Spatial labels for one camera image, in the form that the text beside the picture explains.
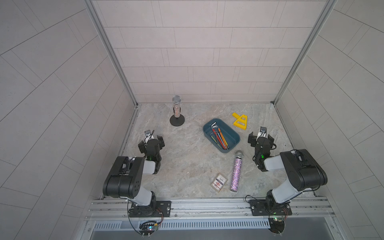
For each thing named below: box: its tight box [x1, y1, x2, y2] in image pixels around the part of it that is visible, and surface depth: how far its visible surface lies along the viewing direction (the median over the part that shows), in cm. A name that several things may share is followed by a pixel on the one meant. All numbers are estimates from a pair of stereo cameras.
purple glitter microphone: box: [230, 151, 244, 192], surface depth 82 cm
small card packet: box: [210, 173, 228, 192], surface depth 80 cm
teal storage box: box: [202, 118, 241, 153], surface depth 99 cm
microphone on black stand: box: [169, 95, 185, 127], surface depth 101 cm
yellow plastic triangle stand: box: [232, 112, 248, 130], surface depth 107 cm
